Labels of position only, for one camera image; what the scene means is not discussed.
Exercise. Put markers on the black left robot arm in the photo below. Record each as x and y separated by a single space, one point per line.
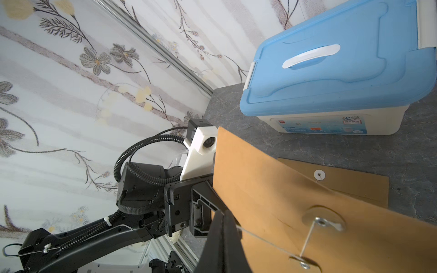
152 201

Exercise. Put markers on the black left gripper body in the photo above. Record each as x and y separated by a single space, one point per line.
190 204

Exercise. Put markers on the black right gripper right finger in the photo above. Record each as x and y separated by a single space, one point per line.
234 259

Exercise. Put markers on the blue lidded storage box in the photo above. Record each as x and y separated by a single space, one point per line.
352 70

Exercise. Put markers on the kraft file bag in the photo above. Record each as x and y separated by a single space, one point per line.
371 188
285 214

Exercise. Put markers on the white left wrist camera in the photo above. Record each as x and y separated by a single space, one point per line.
201 141

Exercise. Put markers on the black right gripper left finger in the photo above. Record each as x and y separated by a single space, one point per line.
211 260

